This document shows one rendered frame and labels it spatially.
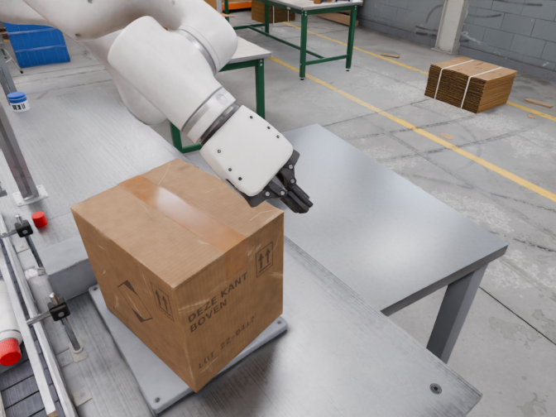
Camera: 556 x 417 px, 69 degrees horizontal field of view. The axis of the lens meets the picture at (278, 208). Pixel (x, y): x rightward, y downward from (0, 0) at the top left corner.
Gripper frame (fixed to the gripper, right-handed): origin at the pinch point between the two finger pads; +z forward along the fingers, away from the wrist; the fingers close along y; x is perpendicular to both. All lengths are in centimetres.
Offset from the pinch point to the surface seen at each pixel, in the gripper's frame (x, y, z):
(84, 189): -87, 17, -36
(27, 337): -25, 42, -15
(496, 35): -320, -453, 134
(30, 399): -25, 50, -8
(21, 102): -147, 5, -92
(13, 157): -80, 23, -55
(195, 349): -13.7, 26.0, 6.0
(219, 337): -16.6, 22.4, 8.8
